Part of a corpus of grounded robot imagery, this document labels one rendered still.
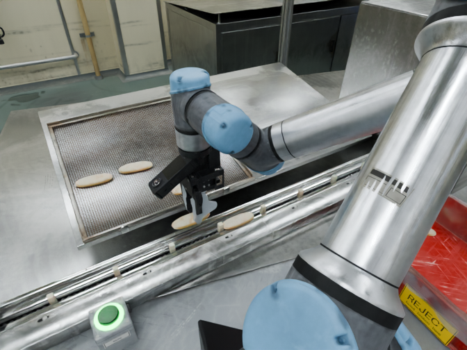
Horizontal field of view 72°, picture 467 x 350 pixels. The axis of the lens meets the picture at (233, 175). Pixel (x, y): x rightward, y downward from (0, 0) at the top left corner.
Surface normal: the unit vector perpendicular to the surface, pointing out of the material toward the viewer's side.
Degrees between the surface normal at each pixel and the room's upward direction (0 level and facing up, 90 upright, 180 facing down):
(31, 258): 0
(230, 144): 89
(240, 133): 90
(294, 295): 52
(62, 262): 0
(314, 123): 59
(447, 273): 0
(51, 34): 90
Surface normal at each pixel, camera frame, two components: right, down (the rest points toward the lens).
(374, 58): -0.86, 0.31
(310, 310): -0.64, -0.22
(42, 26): 0.51, 0.53
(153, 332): 0.00, -0.79
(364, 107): -0.54, 0.00
